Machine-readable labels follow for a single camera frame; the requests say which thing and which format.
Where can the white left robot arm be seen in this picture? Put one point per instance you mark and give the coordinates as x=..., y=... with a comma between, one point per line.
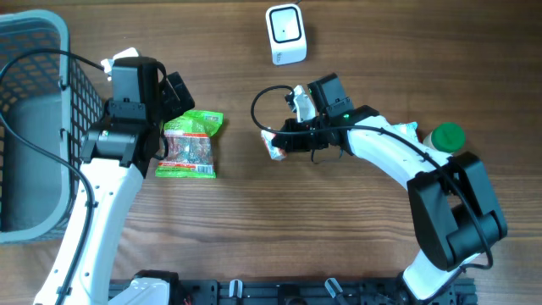
x=115, y=157

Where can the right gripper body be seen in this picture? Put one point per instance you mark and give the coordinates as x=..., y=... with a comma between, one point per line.
x=306, y=142

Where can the green snack bag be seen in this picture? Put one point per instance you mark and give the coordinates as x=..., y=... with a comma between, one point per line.
x=189, y=144

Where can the black mounting rail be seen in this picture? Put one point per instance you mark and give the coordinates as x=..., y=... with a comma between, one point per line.
x=379, y=291

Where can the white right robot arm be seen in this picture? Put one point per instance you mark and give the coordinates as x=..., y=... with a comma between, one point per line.
x=455, y=211

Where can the teal packet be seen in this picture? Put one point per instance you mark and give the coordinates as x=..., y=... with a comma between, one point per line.
x=410, y=130

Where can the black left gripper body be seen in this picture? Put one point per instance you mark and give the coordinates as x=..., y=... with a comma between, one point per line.
x=171, y=107

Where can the white barcode scanner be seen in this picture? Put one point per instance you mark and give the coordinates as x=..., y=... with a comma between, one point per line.
x=286, y=34

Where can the grey plastic shopping basket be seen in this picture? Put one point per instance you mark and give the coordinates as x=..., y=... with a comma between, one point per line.
x=47, y=99

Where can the green lid jar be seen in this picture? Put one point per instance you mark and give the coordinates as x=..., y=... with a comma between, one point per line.
x=448, y=138

